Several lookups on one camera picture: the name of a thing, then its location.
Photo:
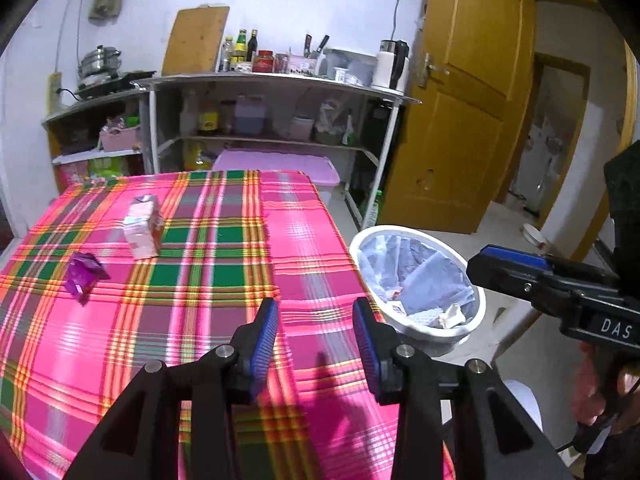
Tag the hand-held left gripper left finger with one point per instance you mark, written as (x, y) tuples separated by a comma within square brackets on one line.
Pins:
[(265, 345)]

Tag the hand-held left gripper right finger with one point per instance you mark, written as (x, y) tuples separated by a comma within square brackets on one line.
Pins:
[(364, 345)]

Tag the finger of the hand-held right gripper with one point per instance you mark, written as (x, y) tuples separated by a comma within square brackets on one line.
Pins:
[(515, 255), (500, 277)]

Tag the white round waste bin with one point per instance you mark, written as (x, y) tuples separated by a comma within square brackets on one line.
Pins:
[(435, 335)]

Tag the clear plastic bin liner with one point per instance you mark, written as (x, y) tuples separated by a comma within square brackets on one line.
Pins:
[(425, 270)]

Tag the pink drink carton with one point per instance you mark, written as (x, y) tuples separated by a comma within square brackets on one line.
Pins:
[(142, 230)]

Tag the person's right hand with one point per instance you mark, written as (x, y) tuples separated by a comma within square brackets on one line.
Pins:
[(587, 385)]

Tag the white bowl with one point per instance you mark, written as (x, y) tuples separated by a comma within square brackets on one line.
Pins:
[(533, 235)]

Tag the pink plaid tablecloth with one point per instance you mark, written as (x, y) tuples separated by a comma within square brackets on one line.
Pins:
[(310, 240)]

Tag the yellow wooden door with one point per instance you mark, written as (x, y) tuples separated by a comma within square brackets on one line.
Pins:
[(460, 135)]

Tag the green plastic bottle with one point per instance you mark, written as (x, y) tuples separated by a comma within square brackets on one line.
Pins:
[(377, 210)]

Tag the pink lid storage box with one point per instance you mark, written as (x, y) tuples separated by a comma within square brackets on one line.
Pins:
[(280, 162)]

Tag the purple wrapper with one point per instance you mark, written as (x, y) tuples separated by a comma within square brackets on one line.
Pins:
[(82, 275)]

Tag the yellow food bag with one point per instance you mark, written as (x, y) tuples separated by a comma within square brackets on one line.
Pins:
[(197, 156)]

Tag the clear food containers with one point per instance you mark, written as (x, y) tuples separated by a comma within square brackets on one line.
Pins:
[(302, 128)]

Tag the plastic bags on shelf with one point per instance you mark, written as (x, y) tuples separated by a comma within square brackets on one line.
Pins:
[(334, 122)]

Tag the purple plastic jug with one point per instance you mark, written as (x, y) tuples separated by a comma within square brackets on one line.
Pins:
[(249, 115)]

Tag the white thermos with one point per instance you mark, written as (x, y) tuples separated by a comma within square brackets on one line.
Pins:
[(383, 65)]

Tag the yellow label oil bottle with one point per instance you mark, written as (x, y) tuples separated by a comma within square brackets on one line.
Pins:
[(208, 120)]

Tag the green box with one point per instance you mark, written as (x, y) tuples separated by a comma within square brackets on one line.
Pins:
[(106, 167)]

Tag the clear plastic container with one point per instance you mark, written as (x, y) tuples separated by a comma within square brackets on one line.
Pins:
[(350, 65)]

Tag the pink plastic basket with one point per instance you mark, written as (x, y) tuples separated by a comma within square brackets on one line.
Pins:
[(119, 138)]

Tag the metal kitchen shelf rack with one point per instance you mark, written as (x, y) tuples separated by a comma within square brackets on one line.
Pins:
[(275, 79)]

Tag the small glass jar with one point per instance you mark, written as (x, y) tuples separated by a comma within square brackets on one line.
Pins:
[(282, 62)]

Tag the red lid jar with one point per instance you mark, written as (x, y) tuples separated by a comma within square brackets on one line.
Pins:
[(263, 61)]

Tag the kitchen knife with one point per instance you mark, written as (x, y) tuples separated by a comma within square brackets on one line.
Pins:
[(322, 45), (308, 45)]

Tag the clear oil bottle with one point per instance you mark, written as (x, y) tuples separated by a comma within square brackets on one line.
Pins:
[(228, 55)]

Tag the wooden side shelf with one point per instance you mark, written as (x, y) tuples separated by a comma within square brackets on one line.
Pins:
[(80, 112)]

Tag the dark sauce bottle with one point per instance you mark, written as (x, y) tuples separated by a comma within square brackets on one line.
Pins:
[(253, 46)]

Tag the black induction cooker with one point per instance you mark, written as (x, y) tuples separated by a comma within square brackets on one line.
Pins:
[(115, 85)]

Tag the wooden cutting board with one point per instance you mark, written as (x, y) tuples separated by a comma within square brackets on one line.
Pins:
[(195, 40)]

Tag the steel cooking pot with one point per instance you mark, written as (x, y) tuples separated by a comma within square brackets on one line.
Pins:
[(100, 62)]

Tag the yellow wooden door frame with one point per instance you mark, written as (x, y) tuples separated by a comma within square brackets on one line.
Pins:
[(585, 210)]

